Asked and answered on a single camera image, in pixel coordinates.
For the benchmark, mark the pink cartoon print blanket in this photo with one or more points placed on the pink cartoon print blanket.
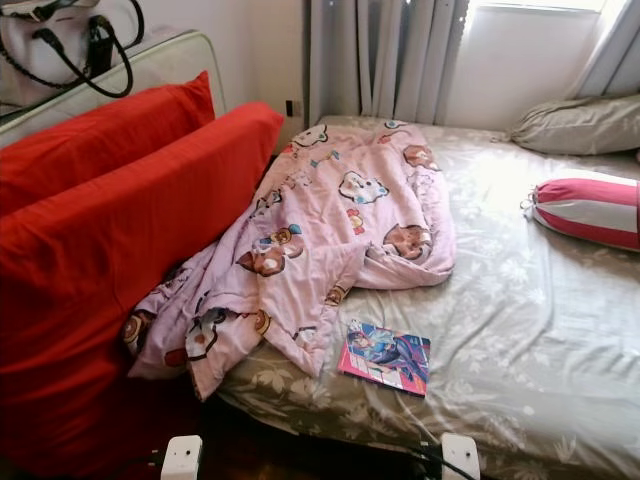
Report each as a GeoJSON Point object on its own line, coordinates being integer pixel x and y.
{"type": "Point", "coordinates": [320, 230]}

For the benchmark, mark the beige floral bed sheet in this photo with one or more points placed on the beige floral bed sheet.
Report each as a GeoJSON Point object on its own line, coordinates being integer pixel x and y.
{"type": "Point", "coordinates": [530, 330]}

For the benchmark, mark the large red cushion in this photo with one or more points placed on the large red cushion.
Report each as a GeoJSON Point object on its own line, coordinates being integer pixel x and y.
{"type": "Point", "coordinates": [100, 150]}
{"type": "Point", "coordinates": [90, 320]}

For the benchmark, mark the small dark wall socket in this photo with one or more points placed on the small dark wall socket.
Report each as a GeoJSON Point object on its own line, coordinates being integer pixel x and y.
{"type": "Point", "coordinates": [290, 108]}

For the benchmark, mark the grey pleated curtain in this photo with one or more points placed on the grey pleated curtain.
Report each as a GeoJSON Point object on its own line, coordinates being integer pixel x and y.
{"type": "Point", "coordinates": [390, 60]}
{"type": "Point", "coordinates": [620, 60]}

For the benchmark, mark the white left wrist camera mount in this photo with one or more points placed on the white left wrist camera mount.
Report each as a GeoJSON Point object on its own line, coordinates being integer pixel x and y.
{"type": "Point", "coordinates": [182, 460]}

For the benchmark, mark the pink and grey striped bolster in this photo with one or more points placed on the pink and grey striped bolster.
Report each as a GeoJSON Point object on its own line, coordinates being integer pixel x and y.
{"type": "Point", "coordinates": [590, 210]}

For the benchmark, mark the grey bed pillow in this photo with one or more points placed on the grey bed pillow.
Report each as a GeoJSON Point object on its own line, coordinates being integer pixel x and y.
{"type": "Point", "coordinates": [580, 125]}

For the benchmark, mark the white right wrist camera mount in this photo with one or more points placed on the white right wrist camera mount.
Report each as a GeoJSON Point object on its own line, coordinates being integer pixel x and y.
{"type": "Point", "coordinates": [460, 458]}

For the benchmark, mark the grey quilted upright mattress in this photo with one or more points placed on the grey quilted upright mattress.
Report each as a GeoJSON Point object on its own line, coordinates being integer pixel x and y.
{"type": "Point", "coordinates": [175, 65]}

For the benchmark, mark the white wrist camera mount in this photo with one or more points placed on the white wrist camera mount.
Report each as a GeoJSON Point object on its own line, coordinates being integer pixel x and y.
{"type": "Point", "coordinates": [460, 458]}
{"type": "Point", "coordinates": [182, 460]}

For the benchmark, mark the bright window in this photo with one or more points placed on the bright window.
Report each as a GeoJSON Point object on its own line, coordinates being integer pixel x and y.
{"type": "Point", "coordinates": [540, 4]}

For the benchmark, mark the colourful comic book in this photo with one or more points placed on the colourful comic book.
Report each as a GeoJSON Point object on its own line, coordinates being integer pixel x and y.
{"type": "Point", "coordinates": [385, 358]}

